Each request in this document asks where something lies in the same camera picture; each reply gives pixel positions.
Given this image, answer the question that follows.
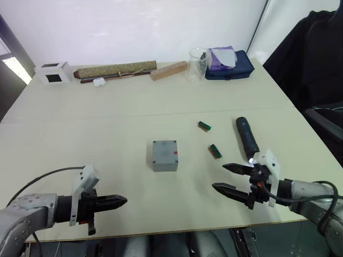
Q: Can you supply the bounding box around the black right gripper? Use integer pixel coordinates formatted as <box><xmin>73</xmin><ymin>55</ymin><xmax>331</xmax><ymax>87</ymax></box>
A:
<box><xmin>211</xmin><ymin>163</ymin><xmax>272</xmax><ymax>211</ymax></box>

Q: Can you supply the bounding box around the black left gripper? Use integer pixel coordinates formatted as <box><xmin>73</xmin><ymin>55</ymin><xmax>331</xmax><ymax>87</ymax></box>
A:
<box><xmin>77</xmin><ymin>188</ymin><xmax>128</xmax><ymax>237</ymax></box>

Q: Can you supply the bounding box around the green brown screw holder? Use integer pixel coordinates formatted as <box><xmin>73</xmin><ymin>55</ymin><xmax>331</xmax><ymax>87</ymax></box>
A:
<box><xmin>207</xmin><ymin>143</ymin><xmax>223</xmax><ymax>160</ymax></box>
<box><xmin>197</xmin><ymin>120</ymin><xmax>213</xmax><ymax>133</ymax></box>

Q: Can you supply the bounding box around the black electric screwdriver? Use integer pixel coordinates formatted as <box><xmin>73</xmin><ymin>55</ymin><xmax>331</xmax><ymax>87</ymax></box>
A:
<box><xmin>235</xmin><ymin>116</ymin><xmax>260</xmax><ymax>162</ymax></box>

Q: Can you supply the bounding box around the grey plastic box with lid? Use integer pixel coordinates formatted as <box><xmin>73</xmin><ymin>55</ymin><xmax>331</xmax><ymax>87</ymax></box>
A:
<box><xmin>151</xmin><ymin>139</ymin><xmax>180</xmax><ymax>173</ymax></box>

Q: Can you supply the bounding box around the grey rounded shape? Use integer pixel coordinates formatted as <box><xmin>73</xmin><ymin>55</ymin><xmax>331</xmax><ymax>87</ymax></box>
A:
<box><xmin>197</xmin><ymin>230</ymin><xmax>229</xmax><ymax>257</ymax></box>

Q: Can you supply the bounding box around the navy blue fabric bag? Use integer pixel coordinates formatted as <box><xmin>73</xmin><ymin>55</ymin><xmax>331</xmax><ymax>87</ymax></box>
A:
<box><xmin>204</xmin><ymin>50</ymin><xmax>255</xmax><ymax>81</ymax></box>

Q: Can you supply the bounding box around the clear glass beaker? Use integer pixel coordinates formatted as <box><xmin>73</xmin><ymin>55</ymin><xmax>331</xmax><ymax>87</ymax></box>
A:
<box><xmin>188</xmin><ymin>47</ymin><xmax>213</xmax><ymax>84</ymax></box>

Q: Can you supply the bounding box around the purple tissue pack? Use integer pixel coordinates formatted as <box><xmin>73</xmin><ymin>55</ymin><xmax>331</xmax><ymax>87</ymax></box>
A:
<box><xmin>205</xmin><ymin>46</ymin><xmax>238</xmax><ymax>72</ymax></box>

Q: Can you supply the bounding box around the dark wooden rod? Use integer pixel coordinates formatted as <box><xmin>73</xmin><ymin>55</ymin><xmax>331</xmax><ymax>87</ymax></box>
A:
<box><xmin>80</xmin><ymin>70</ymin><xmax>151</xmax><ymax>84</ymax></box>

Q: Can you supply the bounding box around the light wooden block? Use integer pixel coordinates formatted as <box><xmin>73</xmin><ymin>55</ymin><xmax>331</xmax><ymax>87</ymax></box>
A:
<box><xmin>149</xmin><ymin>61</ymin><xmax>189</xmax><ymax>82</ymax></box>

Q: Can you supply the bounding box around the rolled beige patterned scroll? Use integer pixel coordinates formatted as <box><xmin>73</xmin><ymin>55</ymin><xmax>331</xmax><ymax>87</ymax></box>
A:
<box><xmin>73</xmin><ymin>60</ymin><xmax>158</xmax><ymax>80</ymax></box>

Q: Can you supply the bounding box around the white cube with black windows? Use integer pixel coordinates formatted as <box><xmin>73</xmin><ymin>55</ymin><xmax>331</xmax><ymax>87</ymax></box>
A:
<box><xmin>34</xmin><ymin>62</ymin><xmax>71</xmax><ymax>86</ymax></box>

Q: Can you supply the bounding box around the black cloth over chair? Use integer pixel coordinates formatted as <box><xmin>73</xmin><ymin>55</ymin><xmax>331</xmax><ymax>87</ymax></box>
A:
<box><xmin>263</xmin><ymin>10</ymin><xmax>343</xmax><ymax>111</ymax></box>

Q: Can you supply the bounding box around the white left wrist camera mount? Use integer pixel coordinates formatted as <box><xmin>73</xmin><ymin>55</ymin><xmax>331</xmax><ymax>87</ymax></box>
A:
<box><xmin>69</xmin><ymin>164</ymin><xmax>101</xmax><ymax>227</ymax></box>

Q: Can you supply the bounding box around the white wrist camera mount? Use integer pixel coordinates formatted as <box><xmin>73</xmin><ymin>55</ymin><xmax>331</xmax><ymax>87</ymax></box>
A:
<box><xmin>69</xmin><ymin>164</ymin><xmax>101</xmax><ymax>227</ymax></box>
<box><xmin>248</xmin><ymin>149</ymin><xmax>281</xmax><ymax>208</ymax></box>

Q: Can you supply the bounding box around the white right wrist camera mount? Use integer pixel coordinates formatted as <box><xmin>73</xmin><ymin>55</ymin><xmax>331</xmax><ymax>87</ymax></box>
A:
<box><xmin>248</xmin><ymin>149</ymin><xmax>281</xmax><ymax>208</ymax></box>

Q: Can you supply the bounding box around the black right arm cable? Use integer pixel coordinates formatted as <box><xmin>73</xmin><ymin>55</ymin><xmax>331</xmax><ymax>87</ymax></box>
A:
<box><xmin>263</xmin><ymin>180</ymin><xmax>340</xmax><ymax>234</ymax></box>

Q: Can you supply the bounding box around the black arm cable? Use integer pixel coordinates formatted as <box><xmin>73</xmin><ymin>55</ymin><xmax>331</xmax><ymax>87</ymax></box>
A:
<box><xmin>263</xmin><ymin>180</ymin><xmax>340</xmax><ymax>234</ymax></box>
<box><xmin>5</xmin><ymin>167</ymin><xmax>87</xmax><ymax>208</ymax></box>

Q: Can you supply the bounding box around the black metal bracket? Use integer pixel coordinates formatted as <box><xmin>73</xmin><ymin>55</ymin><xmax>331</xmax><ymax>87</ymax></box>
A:
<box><xmin>229</xmin><ymin>226</ymin><xmax>258</xmax><ymax>257</ymax></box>

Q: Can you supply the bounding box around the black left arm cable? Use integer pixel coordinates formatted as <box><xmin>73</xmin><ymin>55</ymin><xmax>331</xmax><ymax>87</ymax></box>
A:
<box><xmin>5</xmin><ymin>167</ymin><xmax>87</xmax><ymax>208</ymax></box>

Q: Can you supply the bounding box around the dark window frame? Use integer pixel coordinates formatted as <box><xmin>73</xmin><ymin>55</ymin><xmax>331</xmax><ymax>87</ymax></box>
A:
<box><xmin>0</xmin><ymin>13</ymin><xmax>36</xmax><ymax>123</ymax></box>

